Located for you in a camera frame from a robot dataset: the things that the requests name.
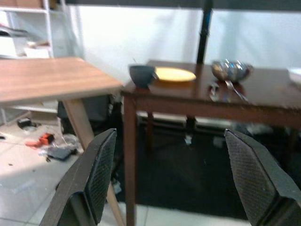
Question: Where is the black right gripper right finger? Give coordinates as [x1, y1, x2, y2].
[223, 128, 301, 226]

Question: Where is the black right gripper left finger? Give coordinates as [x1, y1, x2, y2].
[39, 128, 118, 226]

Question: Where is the purple cup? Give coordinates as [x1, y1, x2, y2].
[129, 65, 158, 87]

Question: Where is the white bowl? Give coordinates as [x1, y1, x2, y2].
[288, 67, 301, 84]

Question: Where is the orange tool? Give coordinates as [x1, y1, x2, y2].
[25, 133, 56, 148]

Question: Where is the small black device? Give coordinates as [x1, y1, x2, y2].
[17, 117, 32, 129]

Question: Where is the dark wood table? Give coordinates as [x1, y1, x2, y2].
[121, 60, 301, 226]

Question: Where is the steel fork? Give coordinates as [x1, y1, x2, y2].
[225, 80, 249, 102]

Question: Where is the steel spoon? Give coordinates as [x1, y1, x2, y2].
[210, 84, 221, 101]

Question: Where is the light wood table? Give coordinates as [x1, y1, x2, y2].
[0, 57, 125, 226]

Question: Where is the steel bowl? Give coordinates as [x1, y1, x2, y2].
[211, 60, 254, 83]

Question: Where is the yellow plate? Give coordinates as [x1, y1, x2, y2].
[154, 67, 197, 83]

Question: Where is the white shelf unit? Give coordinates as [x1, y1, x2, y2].
[0, 0, 79, 125]

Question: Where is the black pole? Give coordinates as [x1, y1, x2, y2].
[196, 0, 214, 65]

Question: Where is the cardboard box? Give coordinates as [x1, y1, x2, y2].
[0, 0, 44, 8]

